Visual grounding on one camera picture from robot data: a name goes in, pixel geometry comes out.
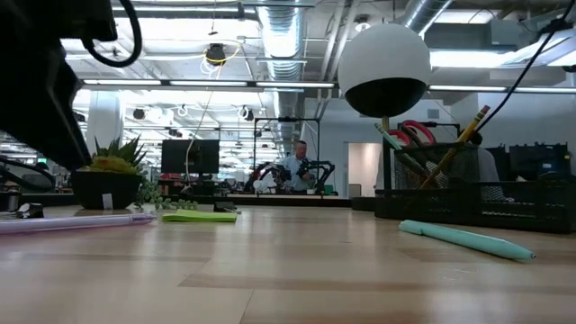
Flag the person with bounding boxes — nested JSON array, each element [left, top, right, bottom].
[[279, 139, 312, 194], [457, 129, 509, 203]]

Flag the red and black scissors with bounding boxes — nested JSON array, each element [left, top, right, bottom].
[[387, 119, 438, 181]]

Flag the teal pen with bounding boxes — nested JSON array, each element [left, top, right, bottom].
[[397, 219, 537, 263]]

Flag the large silver ventilation duct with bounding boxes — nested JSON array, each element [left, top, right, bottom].
[[258, 0, 308, 136]]

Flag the black aluminium table frame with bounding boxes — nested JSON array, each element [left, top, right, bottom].
[[0, 192, 353, 209]]

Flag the yellow pencil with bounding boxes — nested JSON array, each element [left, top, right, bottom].
[[419, 103, 492, 190]]

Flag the black computer monitor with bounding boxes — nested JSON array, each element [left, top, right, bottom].
[[160, 139, 221, 194]]

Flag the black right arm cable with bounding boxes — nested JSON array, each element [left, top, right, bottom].
[[475, 2, 576, 132]]

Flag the black ceiling device yellow cable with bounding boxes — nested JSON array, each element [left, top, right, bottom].
[[203, 41, 228, 68]]

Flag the black mesh desk organizer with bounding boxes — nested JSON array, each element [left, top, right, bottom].
[[373, 141, 576, 235]]

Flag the succulent plant in black pot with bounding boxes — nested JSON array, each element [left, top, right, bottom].
[[70, 136, 199, 212]]

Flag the slanted silver ventilation duct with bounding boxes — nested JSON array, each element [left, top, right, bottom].
[[399, 0, 453, 35]]

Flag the purple pen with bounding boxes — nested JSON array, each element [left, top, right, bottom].
[[0, 212, 158, 237]]

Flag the black storage crates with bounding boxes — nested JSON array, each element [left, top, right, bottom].
[[508, 142, 572, 181]]

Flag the black curved cable loop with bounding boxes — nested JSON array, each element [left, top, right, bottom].
[[0, 154, 57, 194]]

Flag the black background frame rig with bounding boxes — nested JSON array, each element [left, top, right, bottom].
[[252, 117, 322, 195]]

